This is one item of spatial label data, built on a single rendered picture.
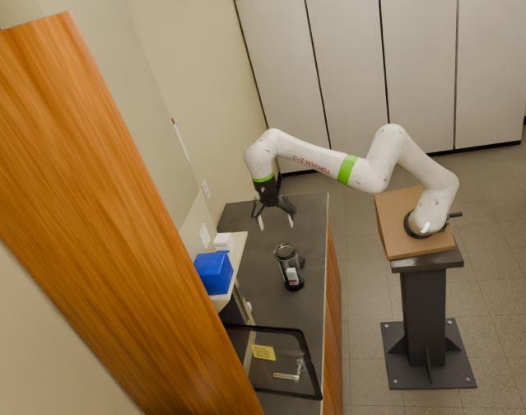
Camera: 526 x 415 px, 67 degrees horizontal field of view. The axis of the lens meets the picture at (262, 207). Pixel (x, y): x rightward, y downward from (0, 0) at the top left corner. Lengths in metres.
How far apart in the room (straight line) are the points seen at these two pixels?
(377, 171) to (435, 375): 1.57
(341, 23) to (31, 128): 3.30
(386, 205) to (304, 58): 2.30
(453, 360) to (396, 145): 1.63
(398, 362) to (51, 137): 2.37
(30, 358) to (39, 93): 0.79
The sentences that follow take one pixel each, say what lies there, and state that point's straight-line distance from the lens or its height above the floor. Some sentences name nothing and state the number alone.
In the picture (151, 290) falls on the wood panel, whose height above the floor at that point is 1.65.
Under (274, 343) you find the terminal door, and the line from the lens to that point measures 1.33.
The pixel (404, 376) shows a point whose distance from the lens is 2.74.
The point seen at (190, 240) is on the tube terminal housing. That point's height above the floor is 1.65.
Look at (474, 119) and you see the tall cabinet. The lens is 4.47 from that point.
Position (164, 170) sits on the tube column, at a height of 1.89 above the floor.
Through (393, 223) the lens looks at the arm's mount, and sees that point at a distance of 2.03.
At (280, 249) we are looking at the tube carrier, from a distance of 1.88.
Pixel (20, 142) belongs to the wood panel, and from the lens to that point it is 1.01.
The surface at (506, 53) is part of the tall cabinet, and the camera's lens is 4.31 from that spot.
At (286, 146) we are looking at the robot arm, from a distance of 1.59.
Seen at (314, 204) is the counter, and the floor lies 0.94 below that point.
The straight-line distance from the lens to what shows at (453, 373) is 2.77.
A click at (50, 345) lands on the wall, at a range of 1.44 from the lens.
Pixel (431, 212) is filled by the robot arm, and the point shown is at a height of 1.25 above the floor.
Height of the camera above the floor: 2.37
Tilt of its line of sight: 34 degrees down
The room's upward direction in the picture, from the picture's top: 17 degrees counter-clockwise
